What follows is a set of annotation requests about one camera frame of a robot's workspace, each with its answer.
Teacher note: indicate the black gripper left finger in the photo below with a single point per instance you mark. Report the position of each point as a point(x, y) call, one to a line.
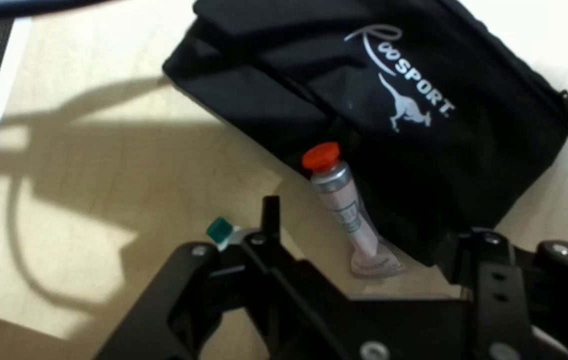
point(231, 306)

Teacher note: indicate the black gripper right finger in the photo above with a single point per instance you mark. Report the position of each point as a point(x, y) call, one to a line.
point(530, 306)

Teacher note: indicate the white tube red cap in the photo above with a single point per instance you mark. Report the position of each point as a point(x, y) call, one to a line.
point(346, 206)

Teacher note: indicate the black sport purse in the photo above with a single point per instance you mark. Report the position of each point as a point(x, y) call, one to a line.
point(297, 81)

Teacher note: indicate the small green cap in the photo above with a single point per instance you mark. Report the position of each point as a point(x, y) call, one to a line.
point(220, 231)

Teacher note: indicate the light wooden side table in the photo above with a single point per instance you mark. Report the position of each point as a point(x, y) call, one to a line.
point(96, 167)

